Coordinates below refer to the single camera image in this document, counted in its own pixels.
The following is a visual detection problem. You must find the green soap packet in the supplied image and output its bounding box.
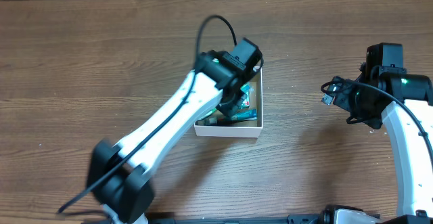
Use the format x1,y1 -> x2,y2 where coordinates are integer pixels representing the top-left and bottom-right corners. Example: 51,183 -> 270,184
240,83 -> 250,109

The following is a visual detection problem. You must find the green white toothbrush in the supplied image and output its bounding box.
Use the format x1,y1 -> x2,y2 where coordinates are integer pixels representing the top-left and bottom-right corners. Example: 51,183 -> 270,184
198,108 -> 217,121

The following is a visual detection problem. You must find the Colgate toothpaste tube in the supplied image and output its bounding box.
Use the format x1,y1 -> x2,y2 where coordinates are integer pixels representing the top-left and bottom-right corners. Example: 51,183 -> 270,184
217,109 -> 257,123

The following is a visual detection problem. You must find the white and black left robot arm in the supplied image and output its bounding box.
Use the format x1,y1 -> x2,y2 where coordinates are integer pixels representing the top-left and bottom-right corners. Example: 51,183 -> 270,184
87,39 -> 263,223

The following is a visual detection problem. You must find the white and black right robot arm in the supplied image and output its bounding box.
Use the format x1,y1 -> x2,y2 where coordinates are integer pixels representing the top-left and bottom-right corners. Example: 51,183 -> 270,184
321,43 -> 432,223

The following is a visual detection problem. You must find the white cardboard box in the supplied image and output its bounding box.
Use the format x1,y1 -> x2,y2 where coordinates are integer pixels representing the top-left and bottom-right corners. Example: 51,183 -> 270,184
193,72 -> 263,138

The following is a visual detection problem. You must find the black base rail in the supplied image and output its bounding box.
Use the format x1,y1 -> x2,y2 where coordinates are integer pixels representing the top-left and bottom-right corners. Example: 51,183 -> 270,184
133,214 -> 319,224

